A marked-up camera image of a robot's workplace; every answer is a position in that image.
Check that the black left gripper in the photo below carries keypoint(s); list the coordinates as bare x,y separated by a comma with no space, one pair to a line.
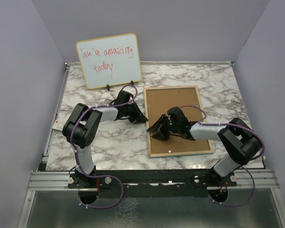
136,119

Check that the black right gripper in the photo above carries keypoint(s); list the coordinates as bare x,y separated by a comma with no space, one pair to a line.
156,127

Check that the brown frame backing board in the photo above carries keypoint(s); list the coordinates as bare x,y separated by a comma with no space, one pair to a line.
175,104

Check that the wooden picture frame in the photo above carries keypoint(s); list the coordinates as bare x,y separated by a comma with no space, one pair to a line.
146,114

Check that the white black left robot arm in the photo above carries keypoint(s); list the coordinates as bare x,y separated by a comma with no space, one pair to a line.
81,127

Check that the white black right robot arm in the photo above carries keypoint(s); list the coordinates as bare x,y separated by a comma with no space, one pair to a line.
241,142

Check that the yellow framed whiteboard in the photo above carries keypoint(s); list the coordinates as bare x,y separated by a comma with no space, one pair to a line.
110,61

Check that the small white cardboard box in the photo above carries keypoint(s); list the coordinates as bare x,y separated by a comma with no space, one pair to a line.
58,126

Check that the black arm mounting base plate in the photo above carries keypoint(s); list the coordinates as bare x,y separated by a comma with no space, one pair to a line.
149,183

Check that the aluminium table edge rail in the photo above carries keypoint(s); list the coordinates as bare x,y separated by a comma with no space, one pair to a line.
44,156

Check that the front aluminium rail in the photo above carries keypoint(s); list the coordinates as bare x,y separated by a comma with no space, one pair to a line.
58,180

